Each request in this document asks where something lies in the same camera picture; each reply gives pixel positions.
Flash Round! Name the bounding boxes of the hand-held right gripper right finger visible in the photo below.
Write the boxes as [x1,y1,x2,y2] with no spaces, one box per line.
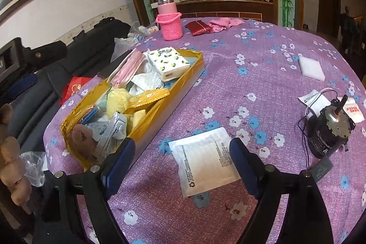
[229,137,340,244]

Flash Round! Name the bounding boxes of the clear plastic bag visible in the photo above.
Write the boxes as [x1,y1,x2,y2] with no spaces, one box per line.
[110,21,160,62]
[19,151,50,188]

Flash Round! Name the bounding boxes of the bottle with pink knitted sleeve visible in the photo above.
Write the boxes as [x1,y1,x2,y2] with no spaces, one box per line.
[155,0,183,41]

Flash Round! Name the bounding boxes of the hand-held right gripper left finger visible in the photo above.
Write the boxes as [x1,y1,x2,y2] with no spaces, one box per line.
[33,137,137,244]

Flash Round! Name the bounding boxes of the white foam block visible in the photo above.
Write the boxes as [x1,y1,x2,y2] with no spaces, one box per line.
[298,55,327,82]

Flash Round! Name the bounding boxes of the teal cartoon tissue packet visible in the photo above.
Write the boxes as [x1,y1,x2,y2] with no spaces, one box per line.
[94,91,110,114]

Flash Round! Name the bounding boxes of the orange yellow crinkled packet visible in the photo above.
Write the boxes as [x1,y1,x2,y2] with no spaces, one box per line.
[126,89,170,114]

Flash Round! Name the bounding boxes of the red paper bag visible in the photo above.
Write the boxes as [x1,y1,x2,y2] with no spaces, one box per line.
[59,77,92,106]

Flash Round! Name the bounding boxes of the person's left hand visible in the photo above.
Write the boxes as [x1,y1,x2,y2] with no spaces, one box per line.
[0,103,32,207]

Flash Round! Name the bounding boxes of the pale yellow towel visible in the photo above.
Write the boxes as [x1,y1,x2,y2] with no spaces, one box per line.
[105,88,150,134]

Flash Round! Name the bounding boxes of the brown wooden door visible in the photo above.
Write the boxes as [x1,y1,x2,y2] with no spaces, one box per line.
[317,0,343,38]

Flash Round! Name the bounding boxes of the large white packet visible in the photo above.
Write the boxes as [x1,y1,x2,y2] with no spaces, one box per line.
[168,127,242,199]

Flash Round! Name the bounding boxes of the gold foil box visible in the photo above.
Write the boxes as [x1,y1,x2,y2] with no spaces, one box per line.
[61,47,206,174]

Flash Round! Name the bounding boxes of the pink cloth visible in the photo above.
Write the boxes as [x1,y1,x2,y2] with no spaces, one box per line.
[207,17,245,33]

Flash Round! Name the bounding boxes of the black motor with gear disc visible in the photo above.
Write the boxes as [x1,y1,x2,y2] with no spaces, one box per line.
[305,95,358,161]

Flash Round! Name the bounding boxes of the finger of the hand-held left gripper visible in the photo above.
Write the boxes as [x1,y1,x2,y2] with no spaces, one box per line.
[0,72,38,104]
[23,40,68,69]

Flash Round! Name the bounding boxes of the white sachet with red print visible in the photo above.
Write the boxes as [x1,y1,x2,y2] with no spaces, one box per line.
[337,96,366,123]

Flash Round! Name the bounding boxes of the white plastic package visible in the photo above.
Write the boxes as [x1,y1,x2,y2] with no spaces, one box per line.
[131,72,166,91]

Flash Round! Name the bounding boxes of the brown plush bear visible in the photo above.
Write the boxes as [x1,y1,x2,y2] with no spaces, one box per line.
[70,124,100,162]

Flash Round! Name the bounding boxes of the blue flat packet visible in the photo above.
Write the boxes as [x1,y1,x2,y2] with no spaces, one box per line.
[81,107,100,125]

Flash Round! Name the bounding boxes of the dark sofa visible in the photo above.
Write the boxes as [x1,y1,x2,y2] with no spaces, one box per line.
[0,17,138,153]

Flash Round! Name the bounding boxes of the white lemon print tissue pack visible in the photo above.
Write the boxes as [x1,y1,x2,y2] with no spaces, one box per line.
[146,47,191,83]

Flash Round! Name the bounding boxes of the pink face mask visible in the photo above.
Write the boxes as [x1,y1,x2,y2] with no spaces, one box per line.
[107,49,147,89]

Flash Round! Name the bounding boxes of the red pouch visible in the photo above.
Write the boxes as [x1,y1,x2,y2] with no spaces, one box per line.
[184,19,214,37]

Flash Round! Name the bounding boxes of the small white sachet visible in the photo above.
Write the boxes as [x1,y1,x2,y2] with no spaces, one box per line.
[297,90,331,116]

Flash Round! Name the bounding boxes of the clear wrapped mask packets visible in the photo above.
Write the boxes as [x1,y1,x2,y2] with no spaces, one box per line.
[94,111,128,159]

